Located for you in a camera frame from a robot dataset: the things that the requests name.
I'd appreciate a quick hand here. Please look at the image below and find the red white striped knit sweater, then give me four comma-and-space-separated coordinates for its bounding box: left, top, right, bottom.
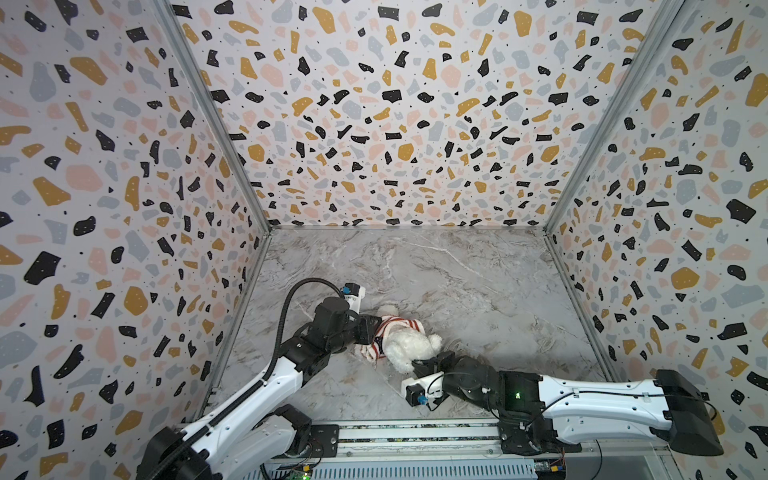
356, 315, 427, 363

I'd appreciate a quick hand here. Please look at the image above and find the white plush teddy bear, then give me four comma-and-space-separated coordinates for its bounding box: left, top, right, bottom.
376, 305, 443, 374

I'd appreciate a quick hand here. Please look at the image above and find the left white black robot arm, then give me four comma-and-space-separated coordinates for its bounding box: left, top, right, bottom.
136, 283, 382, 479

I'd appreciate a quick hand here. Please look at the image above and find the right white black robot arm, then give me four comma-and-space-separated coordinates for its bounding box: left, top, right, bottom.
401, 351, 724, 457

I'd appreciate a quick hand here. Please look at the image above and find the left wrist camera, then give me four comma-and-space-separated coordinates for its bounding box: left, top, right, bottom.
342, 282, 366, 313

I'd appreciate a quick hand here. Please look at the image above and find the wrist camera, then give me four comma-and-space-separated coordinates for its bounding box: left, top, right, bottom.
342, 282, 366, 313
400, 372, 445, 411

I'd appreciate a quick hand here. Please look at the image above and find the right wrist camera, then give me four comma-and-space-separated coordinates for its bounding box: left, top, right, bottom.
400, 372, 445, 411

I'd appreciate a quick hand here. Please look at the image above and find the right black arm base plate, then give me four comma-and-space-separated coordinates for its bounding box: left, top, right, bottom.
497, 418, 582, 456

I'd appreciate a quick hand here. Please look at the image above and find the white vented cable duct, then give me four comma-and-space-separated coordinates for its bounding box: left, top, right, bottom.
266, 459, 538, 479

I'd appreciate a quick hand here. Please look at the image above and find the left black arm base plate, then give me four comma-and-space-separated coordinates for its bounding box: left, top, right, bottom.
273, 424, 340, 461

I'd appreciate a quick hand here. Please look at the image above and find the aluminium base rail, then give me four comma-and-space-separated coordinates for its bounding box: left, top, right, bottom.
158, 416, 670, 466

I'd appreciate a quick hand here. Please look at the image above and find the left aluminium corner post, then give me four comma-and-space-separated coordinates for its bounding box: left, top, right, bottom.
150, 0, 271, 236

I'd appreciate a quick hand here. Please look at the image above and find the aluminium corner post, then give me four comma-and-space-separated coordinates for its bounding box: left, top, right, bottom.
150, 0, 271, 236
544, 0, 685, 236

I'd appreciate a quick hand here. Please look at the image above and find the right aluminium corner post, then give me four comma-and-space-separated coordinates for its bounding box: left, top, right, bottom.
544, 0, 685, 236

